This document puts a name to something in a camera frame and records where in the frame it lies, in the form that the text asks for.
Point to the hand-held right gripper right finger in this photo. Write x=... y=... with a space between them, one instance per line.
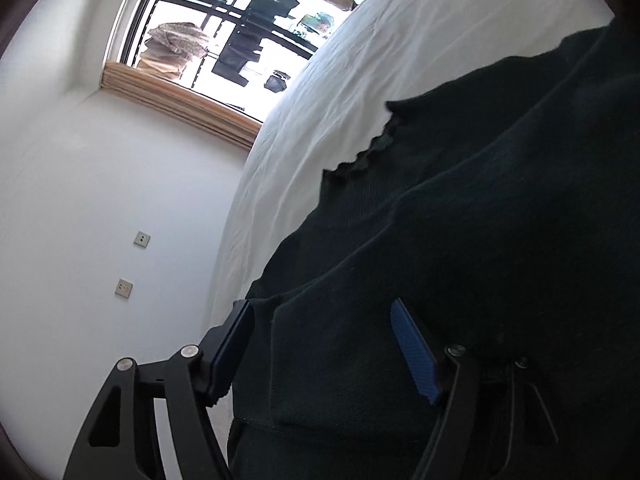
x=415 y=355

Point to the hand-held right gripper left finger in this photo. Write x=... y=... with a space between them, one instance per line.
x=230 y=352

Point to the dark green sweater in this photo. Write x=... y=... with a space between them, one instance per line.
x=500 y=210

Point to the row of hanging clothes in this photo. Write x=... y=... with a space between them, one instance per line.
x=235 y=60

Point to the beige curtain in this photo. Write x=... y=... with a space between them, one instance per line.
x=175 y=100

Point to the round white bed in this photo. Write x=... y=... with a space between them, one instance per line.
x=375 y=85

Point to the five-pin wall socket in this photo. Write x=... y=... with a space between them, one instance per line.
x=123 y=287

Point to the two-pin wall socket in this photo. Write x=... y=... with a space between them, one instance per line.
x=142 y=239

